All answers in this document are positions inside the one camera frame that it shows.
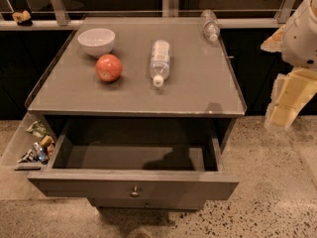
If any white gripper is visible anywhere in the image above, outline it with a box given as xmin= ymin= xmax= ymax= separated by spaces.
xmin=261 ymin=0 xmax=317 ymax=132

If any grey top drawer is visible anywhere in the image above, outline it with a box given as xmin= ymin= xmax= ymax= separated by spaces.
xmin=28 ymin=117 xmax=239 ymax=200

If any grey cabinet with glass top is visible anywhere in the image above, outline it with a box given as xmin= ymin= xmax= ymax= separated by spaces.
xmin=25 ymin=16 xmax=248 ymax=151

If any metal drawer knob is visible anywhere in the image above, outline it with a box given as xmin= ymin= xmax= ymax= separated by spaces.
xmin=130 ymin=186 xmax=140 ymax=197

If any lower drawer front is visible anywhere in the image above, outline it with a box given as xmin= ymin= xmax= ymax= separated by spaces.
xmin=88 ymin=198 xmax=205 ymax=210

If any clear water bottle rear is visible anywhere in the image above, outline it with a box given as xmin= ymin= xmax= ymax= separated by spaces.
xmin=201 ymin=10 xmax=220 ymax=43

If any clear water bottle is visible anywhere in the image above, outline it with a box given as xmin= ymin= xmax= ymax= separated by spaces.
xmin=150 ymin=40 xmax=170 ymax=87
xmin=201 ymin=10 xmax=220 ymax=43

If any clear water bottle centre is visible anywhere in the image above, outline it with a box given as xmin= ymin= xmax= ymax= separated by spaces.
xmin=150 ymin=40 xmax=170 ymax=87

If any red apple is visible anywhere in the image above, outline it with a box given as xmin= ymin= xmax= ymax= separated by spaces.
xmin=95 ymin=55 xmax=123 ymax=82

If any white ceramic bowl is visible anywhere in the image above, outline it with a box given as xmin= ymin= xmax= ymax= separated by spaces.
xmin=77 ymin=28 xmax=116 ymax=58

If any metal railing with glass panels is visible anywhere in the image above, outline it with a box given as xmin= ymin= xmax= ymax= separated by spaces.
xmin=0 ymin=0 xmax=303 ymax=30

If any brown snack packet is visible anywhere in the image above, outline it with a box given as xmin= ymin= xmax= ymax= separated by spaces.
xmin=41 ymin=135 xmax=55 ymax=158

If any green snack packet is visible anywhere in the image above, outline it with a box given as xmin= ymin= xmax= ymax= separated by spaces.
xmin=27 ymin=120 xmax=48 ymax=138

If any blue silver snack packet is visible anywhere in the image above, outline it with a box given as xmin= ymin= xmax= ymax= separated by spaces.
xmin=18 ymin=143 xmax=49 ymax=165

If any small tan toy on ledge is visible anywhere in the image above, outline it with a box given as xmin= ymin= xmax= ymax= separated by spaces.
xmin=12 ymin=10 xmax=33 ymax=26

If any clear side bin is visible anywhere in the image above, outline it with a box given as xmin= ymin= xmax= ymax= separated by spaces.
xmin=1 ymin=113 xmax=48 ymax=171

